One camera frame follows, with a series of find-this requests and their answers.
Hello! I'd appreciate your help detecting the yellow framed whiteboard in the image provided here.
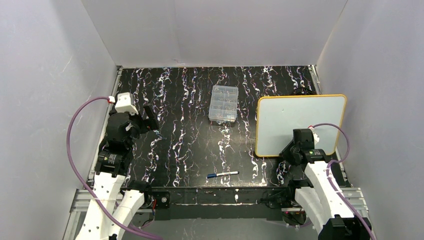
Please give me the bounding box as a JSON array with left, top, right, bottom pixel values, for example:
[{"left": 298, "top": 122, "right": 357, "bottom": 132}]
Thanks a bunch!
[{"left": 254, "top": 94, "right": 348, "bottom": 158}]

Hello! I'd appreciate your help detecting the white whiteboard marker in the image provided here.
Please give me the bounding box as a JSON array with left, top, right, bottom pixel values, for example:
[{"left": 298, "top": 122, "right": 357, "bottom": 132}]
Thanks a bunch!
[{"left": 216, "top": 171, "right": 240, "bottom": 178}]

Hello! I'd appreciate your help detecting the blue marker cap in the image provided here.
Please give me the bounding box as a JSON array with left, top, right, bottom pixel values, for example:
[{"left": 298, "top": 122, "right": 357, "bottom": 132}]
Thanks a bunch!
[{"left": 206, "top": 173, "right": 217, "bottom": 179}]

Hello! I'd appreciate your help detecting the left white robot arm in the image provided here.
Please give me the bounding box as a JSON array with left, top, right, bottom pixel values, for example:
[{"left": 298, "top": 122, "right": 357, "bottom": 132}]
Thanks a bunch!
[{"left": 76, "top": 103, "right": 160, "bottom": 240}]

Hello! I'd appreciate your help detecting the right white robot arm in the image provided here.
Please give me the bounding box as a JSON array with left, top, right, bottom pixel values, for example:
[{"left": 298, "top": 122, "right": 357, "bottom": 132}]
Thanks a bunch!
[{"left": 280, "top": 126, "right": 376, "bottom": 240}]

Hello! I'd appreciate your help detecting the clear plastic compartment box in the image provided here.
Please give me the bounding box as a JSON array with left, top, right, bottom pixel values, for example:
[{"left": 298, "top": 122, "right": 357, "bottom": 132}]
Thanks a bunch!
[{"left": 208, "top": 85, "right": 239, "bottom": 123}]

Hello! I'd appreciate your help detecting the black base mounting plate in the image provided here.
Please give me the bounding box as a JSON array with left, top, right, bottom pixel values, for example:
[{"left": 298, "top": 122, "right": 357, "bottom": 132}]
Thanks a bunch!
[{"left": 139, "top": 187, "right": 307, "bottom": 225}]

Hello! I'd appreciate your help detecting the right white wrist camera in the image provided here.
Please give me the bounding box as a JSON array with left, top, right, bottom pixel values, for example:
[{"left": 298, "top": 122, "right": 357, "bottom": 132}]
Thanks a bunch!
[{"left": 308, "top": 125, "right": 320, "bottom": 144}]

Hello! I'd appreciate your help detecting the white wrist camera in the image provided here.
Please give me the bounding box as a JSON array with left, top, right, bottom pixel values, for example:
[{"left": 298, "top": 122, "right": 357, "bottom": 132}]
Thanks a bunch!
[
  {"left": 308, "top": 125, "right": 320, "bottom": 144},
  {"left": 114, "top": 92, "right": 139, "bottom": 116}
]

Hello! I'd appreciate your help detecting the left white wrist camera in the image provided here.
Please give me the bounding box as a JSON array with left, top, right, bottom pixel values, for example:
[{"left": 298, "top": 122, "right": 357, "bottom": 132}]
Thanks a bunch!
[{"left": 114, "top": 92, "right": 139, "bottom": 116}]

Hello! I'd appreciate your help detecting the aluminium frame rail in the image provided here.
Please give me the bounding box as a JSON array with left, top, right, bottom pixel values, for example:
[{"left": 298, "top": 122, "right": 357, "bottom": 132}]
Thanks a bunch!
[{"left": 70, "top": 187, "right": 369, "bottom": 213}]

